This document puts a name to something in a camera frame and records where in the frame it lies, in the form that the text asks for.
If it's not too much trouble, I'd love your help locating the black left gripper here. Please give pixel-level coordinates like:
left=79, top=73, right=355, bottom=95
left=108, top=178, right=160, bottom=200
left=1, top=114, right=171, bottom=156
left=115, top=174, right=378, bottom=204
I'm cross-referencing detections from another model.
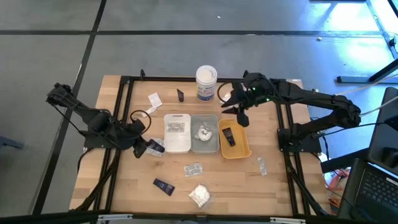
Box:
left=118, top=119, right=158, bottom=149

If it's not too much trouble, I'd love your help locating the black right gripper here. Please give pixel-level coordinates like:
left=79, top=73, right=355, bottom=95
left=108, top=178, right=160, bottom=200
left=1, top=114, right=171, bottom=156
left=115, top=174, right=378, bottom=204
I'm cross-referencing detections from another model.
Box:
left=221, top=73, right=276, bottom=116

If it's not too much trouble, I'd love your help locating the dark blue toiletry tube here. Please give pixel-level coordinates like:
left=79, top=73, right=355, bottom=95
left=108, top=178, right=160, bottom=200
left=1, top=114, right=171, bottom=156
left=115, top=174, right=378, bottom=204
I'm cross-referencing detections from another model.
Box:
left=152, top=178, right=176, bottom=197
left=221, top=127, right=236, bottom=147

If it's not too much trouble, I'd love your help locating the vanity pack labelled bag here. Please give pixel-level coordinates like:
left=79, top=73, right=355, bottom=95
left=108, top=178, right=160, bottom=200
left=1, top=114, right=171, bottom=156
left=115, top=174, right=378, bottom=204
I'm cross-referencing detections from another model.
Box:
left=194, top=122, right=213, bottom=142

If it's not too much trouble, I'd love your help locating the white wipe packet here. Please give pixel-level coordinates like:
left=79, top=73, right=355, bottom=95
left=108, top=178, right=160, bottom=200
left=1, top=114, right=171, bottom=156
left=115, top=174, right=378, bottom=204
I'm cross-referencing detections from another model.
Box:
left=147, top=92, right=164, bottom=108

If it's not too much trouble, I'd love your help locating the narrow bandage strip pack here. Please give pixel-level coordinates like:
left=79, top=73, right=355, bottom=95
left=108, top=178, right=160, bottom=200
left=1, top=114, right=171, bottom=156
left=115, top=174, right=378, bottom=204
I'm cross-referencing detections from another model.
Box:
left=257, top=156, right=268, bottom=177

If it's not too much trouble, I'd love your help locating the white plastic bin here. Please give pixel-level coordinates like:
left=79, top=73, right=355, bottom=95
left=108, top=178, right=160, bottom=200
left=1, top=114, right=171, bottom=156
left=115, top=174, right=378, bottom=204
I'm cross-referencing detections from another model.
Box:
left=163, top=113, right=192, bottom=154

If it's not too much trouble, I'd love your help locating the disinfecting wipes canister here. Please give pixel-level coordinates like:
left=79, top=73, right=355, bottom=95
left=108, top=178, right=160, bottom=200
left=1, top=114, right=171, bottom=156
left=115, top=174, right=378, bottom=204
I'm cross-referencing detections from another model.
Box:
left=195, top=64, right=218, bottom=103

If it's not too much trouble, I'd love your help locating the yellow plastic bin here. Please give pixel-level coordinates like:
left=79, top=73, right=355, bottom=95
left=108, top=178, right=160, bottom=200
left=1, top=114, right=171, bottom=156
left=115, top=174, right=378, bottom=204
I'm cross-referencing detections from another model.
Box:
left=218, top=118, right=252, bottom=160

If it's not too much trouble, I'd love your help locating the grey plastic bin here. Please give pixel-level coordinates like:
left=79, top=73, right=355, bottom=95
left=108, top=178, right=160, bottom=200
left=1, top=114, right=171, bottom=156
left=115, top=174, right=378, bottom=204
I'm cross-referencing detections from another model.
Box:
left=190, top=114, right=220, bottom=154

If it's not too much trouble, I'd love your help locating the black desk foot bar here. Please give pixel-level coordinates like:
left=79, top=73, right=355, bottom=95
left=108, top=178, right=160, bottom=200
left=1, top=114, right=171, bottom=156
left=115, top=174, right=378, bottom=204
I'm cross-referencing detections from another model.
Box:
left=336, top=58, right=398, bottom=84

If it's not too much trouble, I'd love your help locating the orange item on floor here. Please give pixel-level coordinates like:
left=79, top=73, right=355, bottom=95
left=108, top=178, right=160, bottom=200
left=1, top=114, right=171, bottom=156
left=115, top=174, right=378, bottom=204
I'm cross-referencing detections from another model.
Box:
left=323, top=169, right=343, bottom=215

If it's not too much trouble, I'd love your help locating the blue grey floor object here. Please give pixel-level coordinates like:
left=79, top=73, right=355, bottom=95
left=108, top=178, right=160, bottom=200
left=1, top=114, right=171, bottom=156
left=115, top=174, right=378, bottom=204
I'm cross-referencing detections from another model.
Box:
left=0, top=136, right=25, bottom=151

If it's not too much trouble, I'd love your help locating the black monitor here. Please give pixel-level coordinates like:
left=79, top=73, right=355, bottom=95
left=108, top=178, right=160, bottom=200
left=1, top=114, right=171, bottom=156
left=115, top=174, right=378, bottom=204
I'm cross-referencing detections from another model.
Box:
left=366, top=86, right=398, bottom=177

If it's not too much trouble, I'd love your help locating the black laptop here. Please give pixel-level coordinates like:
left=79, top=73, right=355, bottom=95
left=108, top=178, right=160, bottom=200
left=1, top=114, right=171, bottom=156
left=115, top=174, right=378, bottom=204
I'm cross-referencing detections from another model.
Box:
left=337, top=157, right=398, bottom=224

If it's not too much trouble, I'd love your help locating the black slanted desk leg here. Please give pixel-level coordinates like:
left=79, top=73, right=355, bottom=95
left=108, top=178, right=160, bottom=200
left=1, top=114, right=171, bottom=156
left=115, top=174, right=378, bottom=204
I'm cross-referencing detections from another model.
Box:
left=365, top=0, right=398, bottom=60

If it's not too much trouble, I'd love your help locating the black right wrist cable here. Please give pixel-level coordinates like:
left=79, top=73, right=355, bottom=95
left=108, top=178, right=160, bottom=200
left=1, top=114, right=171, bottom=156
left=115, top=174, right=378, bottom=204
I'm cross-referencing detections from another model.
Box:
left=216, top=81, right=237, bottom=105

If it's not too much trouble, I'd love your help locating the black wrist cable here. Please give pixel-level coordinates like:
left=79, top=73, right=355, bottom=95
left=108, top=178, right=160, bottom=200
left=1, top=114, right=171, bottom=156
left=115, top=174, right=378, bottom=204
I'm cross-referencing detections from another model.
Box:
left=129, top=109, right=152, bottom=135
left=216, top=81, right=237, bottom=105

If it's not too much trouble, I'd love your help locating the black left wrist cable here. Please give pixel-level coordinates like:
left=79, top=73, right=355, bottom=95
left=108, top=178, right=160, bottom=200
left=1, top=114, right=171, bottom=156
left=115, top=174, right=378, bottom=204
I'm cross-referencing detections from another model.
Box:
left=129, top=109, right=152, bottom=135

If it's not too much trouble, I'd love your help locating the yellow floor cable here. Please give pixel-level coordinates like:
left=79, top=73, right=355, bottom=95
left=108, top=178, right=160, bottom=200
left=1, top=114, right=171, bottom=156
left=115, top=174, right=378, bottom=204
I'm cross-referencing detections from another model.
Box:
left=335, top=73, right=398, bottom=96

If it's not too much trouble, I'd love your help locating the black camera rig bar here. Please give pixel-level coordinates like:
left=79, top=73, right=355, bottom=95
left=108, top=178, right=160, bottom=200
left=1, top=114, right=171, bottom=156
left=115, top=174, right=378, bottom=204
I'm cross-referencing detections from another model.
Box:
left=0, top=210, right=398, bottom=224

